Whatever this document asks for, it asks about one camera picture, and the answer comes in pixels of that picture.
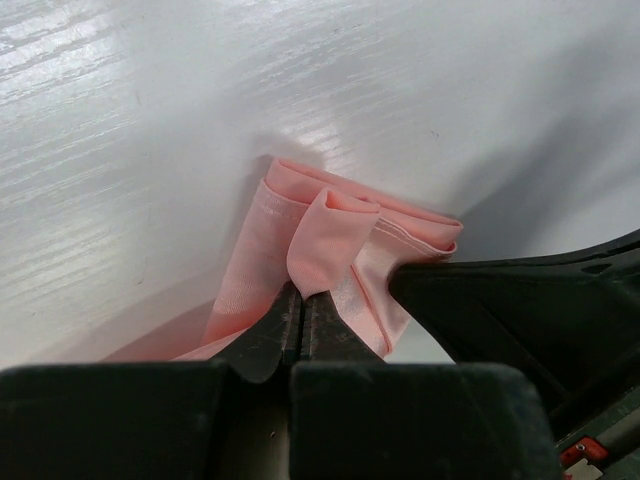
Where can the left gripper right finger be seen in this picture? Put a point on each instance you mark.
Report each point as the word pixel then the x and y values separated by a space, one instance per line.
pixel 353 416

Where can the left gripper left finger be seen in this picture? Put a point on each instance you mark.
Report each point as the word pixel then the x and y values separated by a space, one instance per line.
pixel 225 417

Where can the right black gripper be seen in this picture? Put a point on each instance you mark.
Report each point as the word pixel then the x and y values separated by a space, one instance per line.
pixel 569 322

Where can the pink satin napkin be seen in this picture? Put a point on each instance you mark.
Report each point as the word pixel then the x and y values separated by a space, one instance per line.
pixel 323 233

